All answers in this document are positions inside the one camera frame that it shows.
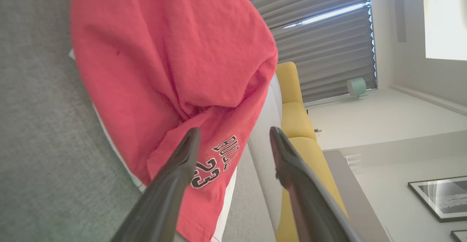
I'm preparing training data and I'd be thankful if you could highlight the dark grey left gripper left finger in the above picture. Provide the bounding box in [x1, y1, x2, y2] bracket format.
[111, 127, 201, 242]

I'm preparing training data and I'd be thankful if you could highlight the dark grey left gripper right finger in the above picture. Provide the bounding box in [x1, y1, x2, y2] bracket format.
[269, 126, 362, 242]

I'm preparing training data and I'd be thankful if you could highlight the red number 23 basketball jersey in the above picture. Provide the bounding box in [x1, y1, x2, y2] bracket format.
[70, 0, 278, 242]

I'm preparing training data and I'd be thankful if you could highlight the yellow upholstered armchair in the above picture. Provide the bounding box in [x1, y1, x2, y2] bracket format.
[274, 62, 349, 242]

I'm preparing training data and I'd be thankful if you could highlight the mint green lamp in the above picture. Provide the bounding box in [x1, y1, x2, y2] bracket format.
[347, 77, 367, 99]

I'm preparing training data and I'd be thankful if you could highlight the grey fabric sofa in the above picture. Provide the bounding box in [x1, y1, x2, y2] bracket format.
[0, 0, 283, 242]

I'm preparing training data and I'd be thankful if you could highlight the grey pleated curtain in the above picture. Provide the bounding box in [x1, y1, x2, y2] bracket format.
[239, 0, 378, 103]

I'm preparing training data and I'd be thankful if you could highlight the bright white window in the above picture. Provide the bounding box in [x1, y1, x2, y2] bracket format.
[422, 0, 467, 61]

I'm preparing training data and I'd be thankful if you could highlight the large black picture frame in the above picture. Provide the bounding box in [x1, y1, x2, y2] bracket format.
[408, 176, 467, 223]

